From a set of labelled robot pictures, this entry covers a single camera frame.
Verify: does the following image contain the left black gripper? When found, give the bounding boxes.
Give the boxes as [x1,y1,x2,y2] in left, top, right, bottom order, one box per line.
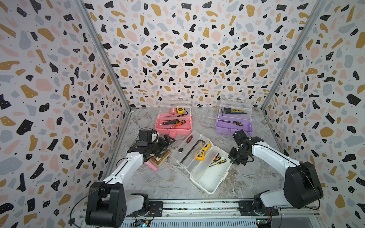
[147,134,175,158]

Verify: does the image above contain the pink toolbox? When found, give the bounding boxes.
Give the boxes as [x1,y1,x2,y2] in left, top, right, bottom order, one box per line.
[155,96,193,138]

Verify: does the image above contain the white toolbox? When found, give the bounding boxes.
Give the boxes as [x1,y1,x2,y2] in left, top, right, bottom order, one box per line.
[170,131,232,195]

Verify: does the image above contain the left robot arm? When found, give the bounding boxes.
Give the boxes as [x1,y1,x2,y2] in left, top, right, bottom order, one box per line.
[85,135,175,228]

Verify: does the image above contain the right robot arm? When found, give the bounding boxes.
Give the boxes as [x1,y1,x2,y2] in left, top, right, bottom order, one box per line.
[229,130,324,214]

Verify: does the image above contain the wooden checkerboard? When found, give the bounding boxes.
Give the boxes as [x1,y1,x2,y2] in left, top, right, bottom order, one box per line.
[149,150,171,167]

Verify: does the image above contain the yellow black screwdriver pair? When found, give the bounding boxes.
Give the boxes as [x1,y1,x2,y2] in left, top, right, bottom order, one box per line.
[209,156,227,167]

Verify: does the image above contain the screwdriver in purple box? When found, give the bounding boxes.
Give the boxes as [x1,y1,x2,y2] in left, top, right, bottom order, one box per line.
[219,120,244,126]

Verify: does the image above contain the black orange large screwdriver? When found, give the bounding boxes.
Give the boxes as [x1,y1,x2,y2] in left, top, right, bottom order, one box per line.
[159,119,180,125]

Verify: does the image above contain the yellow tape measure left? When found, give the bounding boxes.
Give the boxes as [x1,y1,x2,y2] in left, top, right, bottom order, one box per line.
[202,143,211,153]

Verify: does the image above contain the black hex key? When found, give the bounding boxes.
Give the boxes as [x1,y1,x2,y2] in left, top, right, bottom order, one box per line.
[180,140,205,163]

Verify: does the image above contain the purple toolbox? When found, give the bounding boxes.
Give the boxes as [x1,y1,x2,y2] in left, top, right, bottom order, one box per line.
[215,96,253,135]

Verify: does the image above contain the yellow tape measure right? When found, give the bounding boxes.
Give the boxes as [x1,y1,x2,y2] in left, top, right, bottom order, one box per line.
[195,150,205,161]

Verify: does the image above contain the yellow tape measure in pink box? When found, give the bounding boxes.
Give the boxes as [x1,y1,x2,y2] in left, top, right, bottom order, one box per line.
[176,107,185,114]

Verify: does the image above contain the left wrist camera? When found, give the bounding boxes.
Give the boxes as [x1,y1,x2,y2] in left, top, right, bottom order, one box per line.
[136,127,158,146]

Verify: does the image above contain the red handle ratchet screwdriver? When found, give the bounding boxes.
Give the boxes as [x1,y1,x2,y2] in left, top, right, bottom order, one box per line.
[178,135,193,153]

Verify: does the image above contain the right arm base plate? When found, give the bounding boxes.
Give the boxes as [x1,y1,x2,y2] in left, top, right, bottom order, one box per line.
[238,199,279,216]

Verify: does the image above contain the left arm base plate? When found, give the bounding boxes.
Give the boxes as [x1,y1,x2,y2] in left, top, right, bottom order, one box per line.
[134,201,163,218]

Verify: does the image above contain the aluminium front rail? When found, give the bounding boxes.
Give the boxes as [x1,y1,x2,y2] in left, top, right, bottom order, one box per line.
[78,198,323,228]

